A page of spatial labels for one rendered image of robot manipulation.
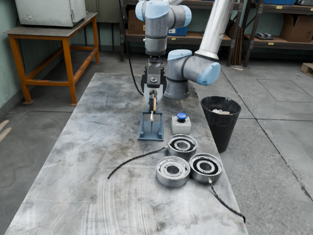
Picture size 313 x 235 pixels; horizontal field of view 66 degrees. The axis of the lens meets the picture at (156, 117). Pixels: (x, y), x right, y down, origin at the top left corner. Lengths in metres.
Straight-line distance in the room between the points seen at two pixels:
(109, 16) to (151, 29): 3.67
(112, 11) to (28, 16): 1.82
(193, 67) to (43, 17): 2.08
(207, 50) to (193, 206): 0.69
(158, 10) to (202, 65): 0.40
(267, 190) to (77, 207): 1.58
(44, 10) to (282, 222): 2.79
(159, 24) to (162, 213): 0.57
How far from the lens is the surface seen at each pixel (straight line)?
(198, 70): 1.12
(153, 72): 0.83
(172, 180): 0.73
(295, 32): 4.83
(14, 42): 2.87
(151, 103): 0.92
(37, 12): 2.94
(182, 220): 0.69
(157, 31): 0.83
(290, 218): 1.95
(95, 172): 0.81
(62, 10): 2.85
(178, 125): 0.95
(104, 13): 4.49
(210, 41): 1.13
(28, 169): 2.15
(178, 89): 1.23
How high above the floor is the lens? 1.36
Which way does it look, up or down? 31 degrees down
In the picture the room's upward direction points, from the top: 3 degrees clockwise
